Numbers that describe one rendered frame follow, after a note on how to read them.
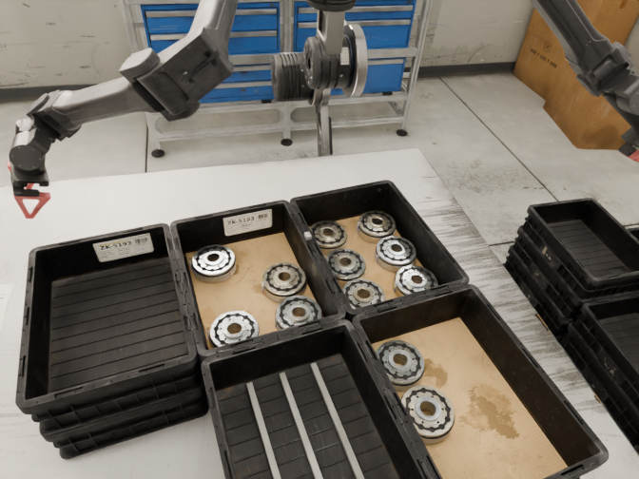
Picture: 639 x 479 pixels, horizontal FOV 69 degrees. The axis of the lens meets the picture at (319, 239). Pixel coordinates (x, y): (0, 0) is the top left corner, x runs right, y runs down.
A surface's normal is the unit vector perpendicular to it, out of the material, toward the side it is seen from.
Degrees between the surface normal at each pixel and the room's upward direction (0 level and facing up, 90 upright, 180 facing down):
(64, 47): 90
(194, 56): 87
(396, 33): 90
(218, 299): 0
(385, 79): 90
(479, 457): 0
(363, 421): 0
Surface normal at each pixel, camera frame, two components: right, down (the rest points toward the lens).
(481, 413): 0.05, -0.73
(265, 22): 0.24, 0.68
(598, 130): 0.03, 0.69
